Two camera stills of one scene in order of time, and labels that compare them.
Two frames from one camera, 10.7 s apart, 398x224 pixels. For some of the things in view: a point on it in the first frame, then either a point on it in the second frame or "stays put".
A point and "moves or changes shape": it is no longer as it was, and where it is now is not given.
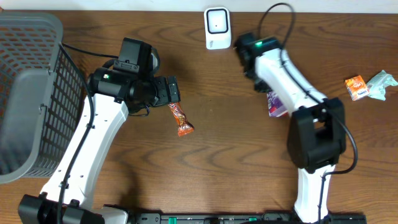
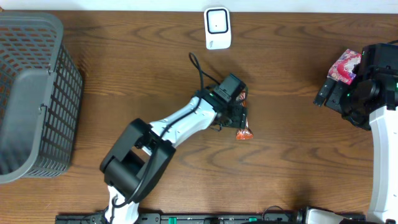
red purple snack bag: [276, 106] -> [341, 69]
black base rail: [238, 218] stays put
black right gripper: [259, 86] -> [333, 100]
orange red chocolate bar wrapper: [185, 126] moves or changes shape
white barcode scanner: [217, 28] stays put
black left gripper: [171, 92] -> [237, 113]
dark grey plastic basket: [42, 88] stays put
